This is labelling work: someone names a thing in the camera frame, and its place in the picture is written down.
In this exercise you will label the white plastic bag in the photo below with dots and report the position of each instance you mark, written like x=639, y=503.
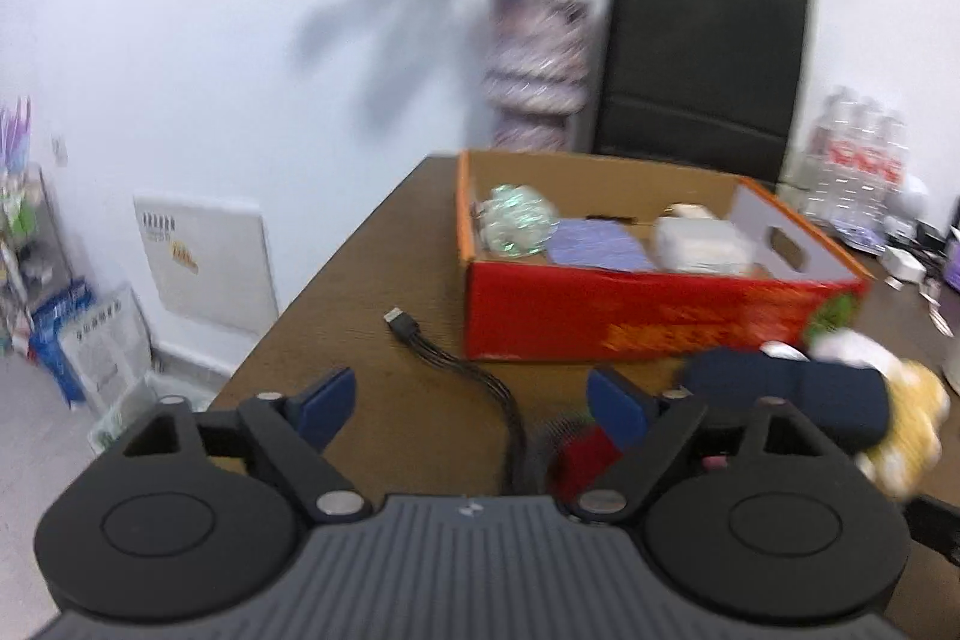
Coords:
x=120, y=370

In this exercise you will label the white paper label strip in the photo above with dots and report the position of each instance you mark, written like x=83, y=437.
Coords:
x=937, y=310

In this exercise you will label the small purple tray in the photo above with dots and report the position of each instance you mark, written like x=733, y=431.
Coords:
x=862, y=239

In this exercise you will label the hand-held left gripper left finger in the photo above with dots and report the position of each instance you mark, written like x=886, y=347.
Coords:
x=330, y=404

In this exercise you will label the white round disc device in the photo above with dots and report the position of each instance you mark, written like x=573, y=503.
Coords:
x=784, y=350

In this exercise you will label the red fuzzy object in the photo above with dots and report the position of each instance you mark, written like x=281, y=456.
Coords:
x=589, y=460

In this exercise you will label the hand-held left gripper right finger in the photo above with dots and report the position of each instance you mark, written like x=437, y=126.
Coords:
x=615, y=407

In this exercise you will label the pink patterned vase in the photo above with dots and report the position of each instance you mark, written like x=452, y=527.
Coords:
x=536, y=70

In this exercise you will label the white round gadget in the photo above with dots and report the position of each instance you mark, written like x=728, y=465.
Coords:
x=915, y=196

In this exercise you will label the flat purple pouch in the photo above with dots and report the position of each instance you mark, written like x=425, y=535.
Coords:
x=600, y=246

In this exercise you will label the yellow and white plush toy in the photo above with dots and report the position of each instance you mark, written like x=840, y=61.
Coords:
x=911, y=415

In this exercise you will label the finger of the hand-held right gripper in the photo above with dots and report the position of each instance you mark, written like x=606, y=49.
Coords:
x=934, y=527

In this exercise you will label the white block adapter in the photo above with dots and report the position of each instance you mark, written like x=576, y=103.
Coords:
x=697, y=242

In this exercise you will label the white cup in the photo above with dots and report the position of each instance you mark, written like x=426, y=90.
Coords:
x=951, y=366

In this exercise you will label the navy glasses case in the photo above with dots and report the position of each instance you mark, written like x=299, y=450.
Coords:
x=787, y=385

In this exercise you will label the brown wooden desktop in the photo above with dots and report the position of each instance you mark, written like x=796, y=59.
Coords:
x=360, y=280

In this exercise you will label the black paper bag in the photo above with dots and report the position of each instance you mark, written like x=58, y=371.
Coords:
x=697, y=70

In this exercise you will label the red cardboard box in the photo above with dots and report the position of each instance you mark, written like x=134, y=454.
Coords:
x=637, y=310

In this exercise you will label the white cube charger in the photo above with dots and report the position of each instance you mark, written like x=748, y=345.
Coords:
x=904, y=265

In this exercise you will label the crumpled shiny wrap ball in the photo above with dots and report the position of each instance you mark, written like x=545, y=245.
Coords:
x=517, y=220

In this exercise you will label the shrink-wrapped water bottle pack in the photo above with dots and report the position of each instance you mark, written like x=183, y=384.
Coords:
x=855, y=160

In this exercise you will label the white wall panel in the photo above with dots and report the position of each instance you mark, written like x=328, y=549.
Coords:
x=210, y=265

